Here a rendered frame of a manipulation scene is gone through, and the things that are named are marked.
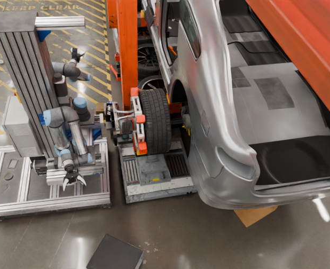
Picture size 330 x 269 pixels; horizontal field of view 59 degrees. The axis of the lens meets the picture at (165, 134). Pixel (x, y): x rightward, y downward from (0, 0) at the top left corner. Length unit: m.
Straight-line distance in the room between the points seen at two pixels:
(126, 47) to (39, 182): 1.73
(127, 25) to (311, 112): 2.05
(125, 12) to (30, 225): 2.36
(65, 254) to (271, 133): 2.39
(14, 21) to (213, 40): 1.40
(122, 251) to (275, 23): 2.74
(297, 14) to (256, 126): 2.82
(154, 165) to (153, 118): 0.89
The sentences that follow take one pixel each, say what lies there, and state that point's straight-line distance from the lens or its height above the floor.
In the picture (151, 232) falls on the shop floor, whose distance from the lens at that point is 3.33.
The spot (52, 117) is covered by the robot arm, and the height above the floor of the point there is 1.44.
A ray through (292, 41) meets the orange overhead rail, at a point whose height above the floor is 2.99.
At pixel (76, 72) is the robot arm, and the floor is 1.40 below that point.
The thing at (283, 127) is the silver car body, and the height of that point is 0.94.
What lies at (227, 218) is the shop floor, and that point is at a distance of 3.52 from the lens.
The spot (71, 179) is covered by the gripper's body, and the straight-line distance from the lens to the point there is 2.24.
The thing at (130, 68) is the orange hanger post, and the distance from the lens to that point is 3.00.
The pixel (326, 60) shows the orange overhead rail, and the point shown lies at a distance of 0.23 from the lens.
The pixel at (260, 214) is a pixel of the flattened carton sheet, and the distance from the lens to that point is 3.65.
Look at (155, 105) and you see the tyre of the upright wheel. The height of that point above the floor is 1.17.
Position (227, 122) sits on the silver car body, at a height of 1.66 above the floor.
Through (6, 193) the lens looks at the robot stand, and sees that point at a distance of 3.57.
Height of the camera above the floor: 3.11
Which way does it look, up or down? 51 degrees down
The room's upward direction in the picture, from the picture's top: 6 degrees clockwise
